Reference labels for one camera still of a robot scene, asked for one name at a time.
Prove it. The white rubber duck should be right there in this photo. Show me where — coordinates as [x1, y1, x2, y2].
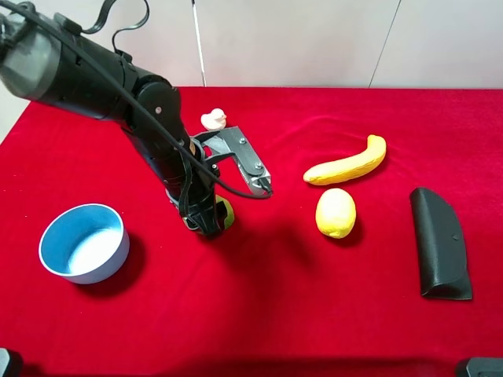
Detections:
[200, 108, 226, 131]

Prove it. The green lime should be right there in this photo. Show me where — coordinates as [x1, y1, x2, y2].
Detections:
[215, 195, 235, 231]

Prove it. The yellow lemon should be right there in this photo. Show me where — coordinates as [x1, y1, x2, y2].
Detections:
[315, 188, 356, 239]

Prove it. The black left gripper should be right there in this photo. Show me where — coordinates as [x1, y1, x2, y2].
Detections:
[163, 150, 225, 238]

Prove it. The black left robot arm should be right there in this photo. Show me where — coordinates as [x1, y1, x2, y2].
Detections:
[1, 12, 232, 236]

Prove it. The red velvet table cloth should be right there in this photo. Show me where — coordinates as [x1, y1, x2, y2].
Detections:
[1, 87, 502, 376]

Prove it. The yellow banana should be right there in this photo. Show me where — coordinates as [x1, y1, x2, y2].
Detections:
[303, 134, 387, 186]

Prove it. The white wall cable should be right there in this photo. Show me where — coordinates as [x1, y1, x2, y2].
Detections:
[191, 0, 208, 87]

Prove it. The black glasses case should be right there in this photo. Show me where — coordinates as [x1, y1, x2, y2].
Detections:
[409, 188, 473, 301]

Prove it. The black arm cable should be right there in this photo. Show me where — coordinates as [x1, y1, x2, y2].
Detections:
[0, 0, 274, 232]

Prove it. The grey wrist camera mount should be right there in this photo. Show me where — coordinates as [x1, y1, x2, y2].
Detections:
[193, 126, 272, 195]

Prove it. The blue bowl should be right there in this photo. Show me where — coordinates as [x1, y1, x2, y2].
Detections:
[39, 203, 130, 284]

